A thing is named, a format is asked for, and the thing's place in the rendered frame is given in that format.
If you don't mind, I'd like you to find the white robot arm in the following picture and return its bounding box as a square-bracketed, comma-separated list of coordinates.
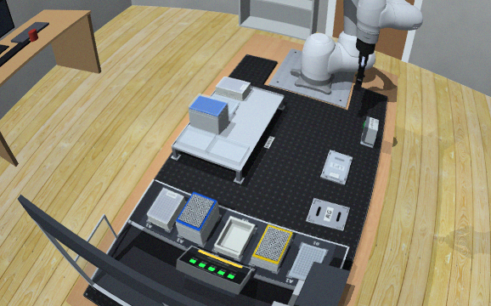
[291, 0, 423, 95]

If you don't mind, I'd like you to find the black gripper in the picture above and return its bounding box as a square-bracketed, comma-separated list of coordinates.
[354, 38, 375, 91]

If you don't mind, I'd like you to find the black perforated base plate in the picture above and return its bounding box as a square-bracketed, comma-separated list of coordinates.
[154, 54, 387, 270]

